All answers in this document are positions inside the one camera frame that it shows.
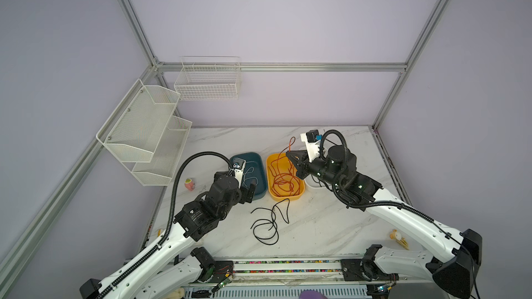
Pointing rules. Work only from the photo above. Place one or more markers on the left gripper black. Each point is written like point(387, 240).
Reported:
point(249, 193)

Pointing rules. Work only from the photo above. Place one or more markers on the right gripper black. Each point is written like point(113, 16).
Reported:
point(301, 158)

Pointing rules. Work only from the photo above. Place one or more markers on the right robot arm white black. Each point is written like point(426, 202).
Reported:
point(450, 258)

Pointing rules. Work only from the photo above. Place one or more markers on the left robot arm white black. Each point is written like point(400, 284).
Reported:
point(145, 276)

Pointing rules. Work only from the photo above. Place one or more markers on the dark teal plastic bin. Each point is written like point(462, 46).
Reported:
point(254, 172)

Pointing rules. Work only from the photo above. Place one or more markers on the white plastic bin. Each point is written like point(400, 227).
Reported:
point(314, 183)

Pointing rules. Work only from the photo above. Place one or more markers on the yellow plastic bin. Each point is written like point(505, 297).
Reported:
point(282, 181)

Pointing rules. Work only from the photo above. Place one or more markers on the small pink green ball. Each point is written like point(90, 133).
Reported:
point(189, 184)

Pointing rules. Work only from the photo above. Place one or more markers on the lower white mesh shelf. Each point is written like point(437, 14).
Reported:
point(163, 166)

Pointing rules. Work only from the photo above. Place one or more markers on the white mesh shelf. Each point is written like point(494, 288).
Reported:
point(134, 130)
point(163, 166)

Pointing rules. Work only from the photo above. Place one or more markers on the small yellow toy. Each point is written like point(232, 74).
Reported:
point(398, 237)

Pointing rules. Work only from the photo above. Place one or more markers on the purple object at edge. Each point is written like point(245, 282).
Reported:
point(311, 294)

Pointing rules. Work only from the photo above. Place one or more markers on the upper white mesh shelf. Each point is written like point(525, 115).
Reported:
point(134, 130)

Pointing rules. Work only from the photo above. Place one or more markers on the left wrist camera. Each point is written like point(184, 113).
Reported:
point(238, 170)

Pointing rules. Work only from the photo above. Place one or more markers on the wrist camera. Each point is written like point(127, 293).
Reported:
point(238, 170)
point(312, 140)

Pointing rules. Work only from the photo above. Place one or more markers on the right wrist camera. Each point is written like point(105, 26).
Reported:
point(312, 140)

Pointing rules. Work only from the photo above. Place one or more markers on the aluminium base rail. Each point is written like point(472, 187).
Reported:
point(299, 270)

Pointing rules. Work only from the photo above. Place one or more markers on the white wire wall basket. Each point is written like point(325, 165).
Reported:
point(209, 78)

